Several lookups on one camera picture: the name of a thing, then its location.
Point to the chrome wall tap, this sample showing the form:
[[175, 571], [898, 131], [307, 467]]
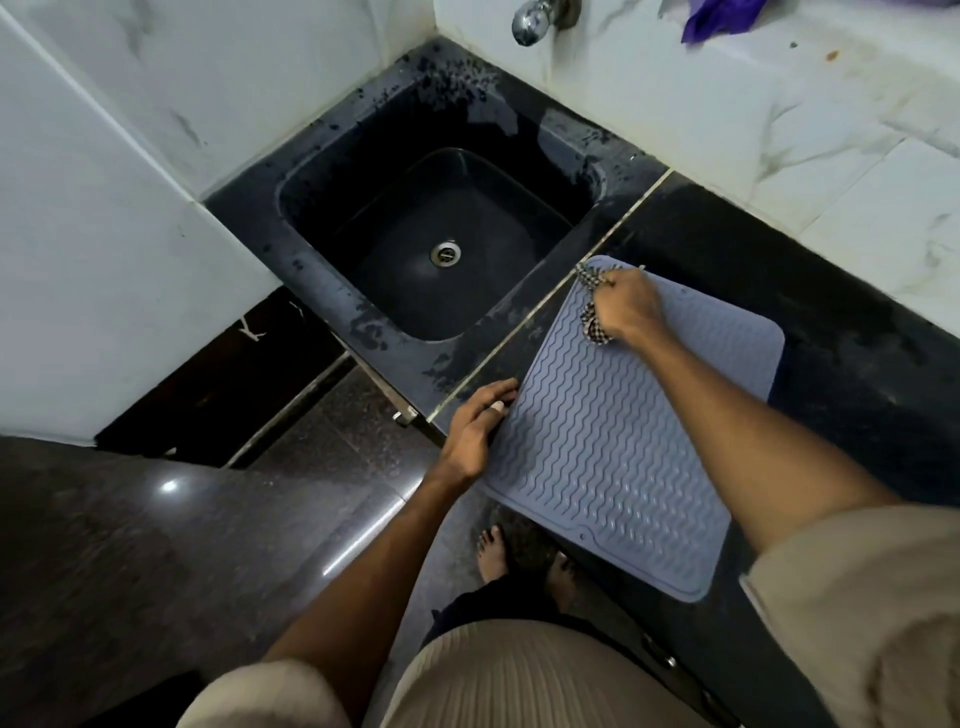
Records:
[[541, 16]]

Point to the person's right hand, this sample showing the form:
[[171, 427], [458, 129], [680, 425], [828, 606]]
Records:
[[630, 304]]

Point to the person's left forearm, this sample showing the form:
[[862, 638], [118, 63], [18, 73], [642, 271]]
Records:
[[352, 581]]

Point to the checkered cleaning cloth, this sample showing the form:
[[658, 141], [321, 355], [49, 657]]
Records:
[[592, 307]]

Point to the person's black trousers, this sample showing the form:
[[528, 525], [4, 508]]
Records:
[[517, 600]]

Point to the person's bare foot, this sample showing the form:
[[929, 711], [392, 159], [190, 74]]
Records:
[[495, 553]]

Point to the person's right forearm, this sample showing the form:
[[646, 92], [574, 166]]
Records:
[[742, 431]]

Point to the grey ribbed silicone mat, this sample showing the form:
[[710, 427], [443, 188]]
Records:
[[637, 465]]

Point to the person's left middle finger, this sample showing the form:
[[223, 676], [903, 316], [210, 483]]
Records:
[[501, 401]]

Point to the person's left thumb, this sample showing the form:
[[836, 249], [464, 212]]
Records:
[[491, 430]]

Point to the steel sink drain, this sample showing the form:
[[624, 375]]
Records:
[[445, 253]]

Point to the person's right fingers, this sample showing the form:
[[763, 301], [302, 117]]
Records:
[[606, 300]]

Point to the black kitchen sink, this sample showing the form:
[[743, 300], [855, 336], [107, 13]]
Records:
[[442, 232]]

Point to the purple cloth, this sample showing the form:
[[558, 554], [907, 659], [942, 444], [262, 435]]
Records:
[[712, 16]]

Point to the person's beige ribbed shirt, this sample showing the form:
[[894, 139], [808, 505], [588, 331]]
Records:
[[600, 660]]

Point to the person's left hand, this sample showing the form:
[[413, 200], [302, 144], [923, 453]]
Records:
[[469, 435]]

